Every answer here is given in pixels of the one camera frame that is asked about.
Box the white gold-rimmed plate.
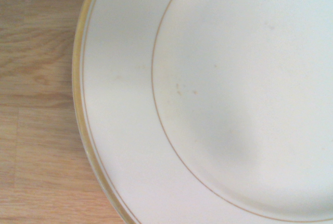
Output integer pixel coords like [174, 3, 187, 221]
[71, 0, 333, 224]

